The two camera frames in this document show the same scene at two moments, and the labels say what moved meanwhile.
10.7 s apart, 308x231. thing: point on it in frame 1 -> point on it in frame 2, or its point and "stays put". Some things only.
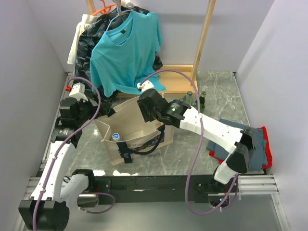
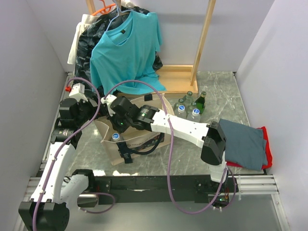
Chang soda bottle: [189, 99] stays put
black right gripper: [147, 117] -> [111, 117]
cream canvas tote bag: [125, 132] stays put
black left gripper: [104, 109] stays put
